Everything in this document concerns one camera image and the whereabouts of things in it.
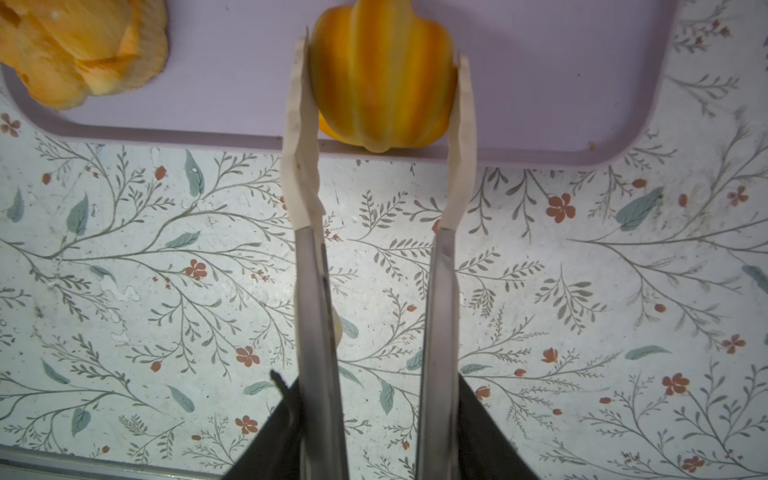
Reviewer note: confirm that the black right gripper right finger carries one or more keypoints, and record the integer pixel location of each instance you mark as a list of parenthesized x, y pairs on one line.
[(484, 453)]

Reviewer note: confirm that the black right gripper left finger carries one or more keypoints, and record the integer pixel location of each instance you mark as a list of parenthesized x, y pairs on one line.
[(275, 452)]

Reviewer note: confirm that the cream bread tongs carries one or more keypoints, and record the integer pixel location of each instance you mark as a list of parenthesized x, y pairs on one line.
[(319, 385)]

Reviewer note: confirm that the orange shell bread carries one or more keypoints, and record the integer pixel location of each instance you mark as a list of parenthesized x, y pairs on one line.
[(383, 76)]

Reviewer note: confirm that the knotted golden bun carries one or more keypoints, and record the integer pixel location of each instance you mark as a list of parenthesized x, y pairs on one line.
[(66, 51)]

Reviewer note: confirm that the lilac plastic tray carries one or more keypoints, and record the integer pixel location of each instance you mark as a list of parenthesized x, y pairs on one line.
[(556, 83)]

